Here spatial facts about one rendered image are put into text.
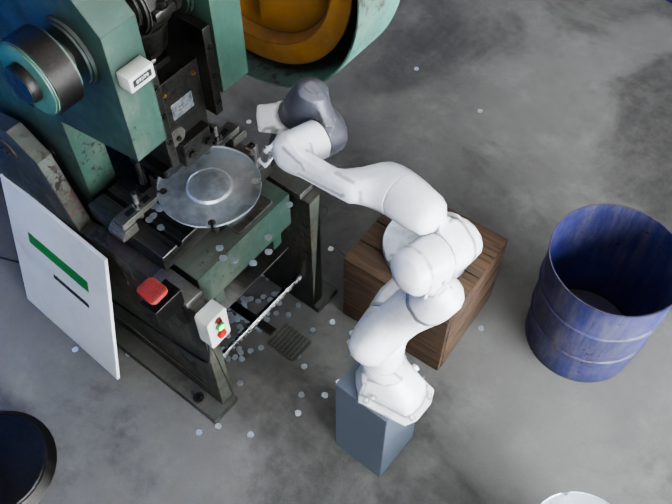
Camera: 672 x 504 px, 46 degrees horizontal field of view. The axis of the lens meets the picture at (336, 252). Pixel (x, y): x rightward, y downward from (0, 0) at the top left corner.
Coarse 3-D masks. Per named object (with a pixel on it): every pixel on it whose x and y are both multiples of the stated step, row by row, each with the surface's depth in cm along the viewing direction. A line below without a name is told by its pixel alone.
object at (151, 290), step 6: (144, 282) 205; (150, 282) 205; (156, 282) 205; (138, 288) 204; (144, 288) 204; (150, 288) 204; (156, 288) 204; (162, 288) 204; (138, 294) 204; (144, 294) 203; (150, 294) 203; (156, 294) 203; (162, 294) 203; (150, 300) 202; (156, 300) 202
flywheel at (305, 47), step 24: (240, 0) 217; (264, 0) 210; (288, 0) 204; (312, 0) 198; (336, 0) 187; (264, 24) 217; (288, 24) 211; (312, 24) 204; (336, 24) 193; (264, 48) 219; (288, 48) 212; (312, 48) 205
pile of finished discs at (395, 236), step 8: (392, 224) 263; (384, 232) 262; (392, 232) 261; (400, 232) 261; (408, 232) 261; (384, 240) 259; (392, 240) 259; (400, 240) 259; (408, 240) 259; (384, 248) 257; (392, 248) 258; (384, 256) 258; (392, 256) 257
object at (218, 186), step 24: (192, 168) 224; (216, 168) 224; (240, 168) 224; (168, 192) 219; (192, 192) 218; (216, 192) 218; (240, 192) 219; (192, 216) 214; (216, 216) 214; (240, 216) 214
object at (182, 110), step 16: (176, 48) 195; (160, 64) 190; (176, 64) 192; (192, 64) 193; (160, 80) 189; (176, 80) 192; (192, 80) 197; (176, 96) 195; (192, 96) 200; (176, 112) 198; (192, 112) 204; (176, 128) 200; (192, 128) 207; (208, 128) 208; (176, 144) 203; (192, 144) 206; (208, 144) 209; (160, 160) 211; (176, 160) 209; (192, 160) 209
